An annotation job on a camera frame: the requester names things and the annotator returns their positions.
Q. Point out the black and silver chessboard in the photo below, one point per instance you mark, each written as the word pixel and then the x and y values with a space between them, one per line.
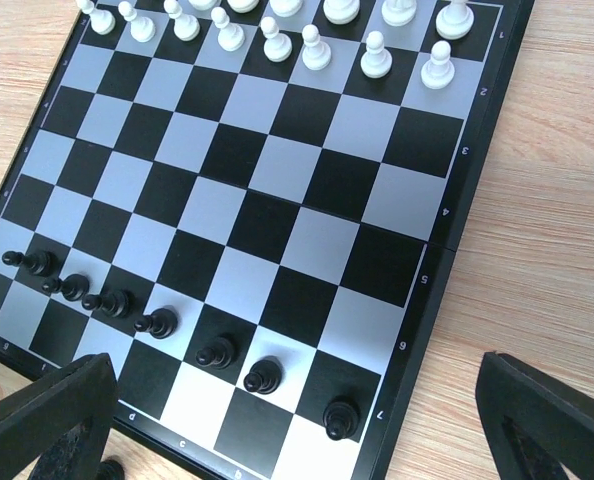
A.
pixel 310 216

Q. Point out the white king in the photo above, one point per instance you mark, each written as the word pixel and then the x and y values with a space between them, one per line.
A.
pixel 285 8

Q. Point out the white queen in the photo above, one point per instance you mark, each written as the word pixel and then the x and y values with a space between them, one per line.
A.
pixel 242 6

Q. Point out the white rook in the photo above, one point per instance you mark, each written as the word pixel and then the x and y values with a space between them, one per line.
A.
pixel 455 20

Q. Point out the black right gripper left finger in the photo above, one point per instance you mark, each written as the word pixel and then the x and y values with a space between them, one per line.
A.
pixel 60 422

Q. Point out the black pawn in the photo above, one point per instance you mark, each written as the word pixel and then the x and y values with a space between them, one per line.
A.
pixel 73 288
pixel 115 304
pixel 160 323
pixel 341 418
pixel 264 376
pixel 218 353

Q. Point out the white knight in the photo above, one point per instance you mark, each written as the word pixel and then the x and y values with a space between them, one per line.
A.
pixel 398 12

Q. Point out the white pawn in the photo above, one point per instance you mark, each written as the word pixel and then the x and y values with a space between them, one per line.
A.
pixel 277 46
pixel 316 54
pixel 376 61
pixel 438 72
pixel 142 28
pixel 101 21
pixel 186 27
pixel 230 35

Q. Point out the white bishop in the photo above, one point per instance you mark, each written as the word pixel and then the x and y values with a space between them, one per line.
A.
pixel 341 12
pixel 203 5

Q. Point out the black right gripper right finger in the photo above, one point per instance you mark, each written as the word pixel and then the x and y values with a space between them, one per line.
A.
pixel 536 426

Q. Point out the black chess piece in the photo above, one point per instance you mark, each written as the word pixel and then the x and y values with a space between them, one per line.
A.
pixel 110 470
pixel 37 263

